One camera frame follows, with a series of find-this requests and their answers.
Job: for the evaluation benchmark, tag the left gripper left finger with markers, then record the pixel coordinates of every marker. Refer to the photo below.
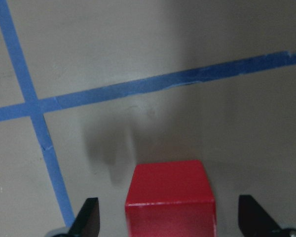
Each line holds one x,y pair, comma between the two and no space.
87,222

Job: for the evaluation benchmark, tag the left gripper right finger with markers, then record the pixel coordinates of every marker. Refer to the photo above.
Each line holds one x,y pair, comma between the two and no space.
253,220

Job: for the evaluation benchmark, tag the red wooden block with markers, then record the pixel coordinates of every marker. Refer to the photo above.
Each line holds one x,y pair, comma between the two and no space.
170,199

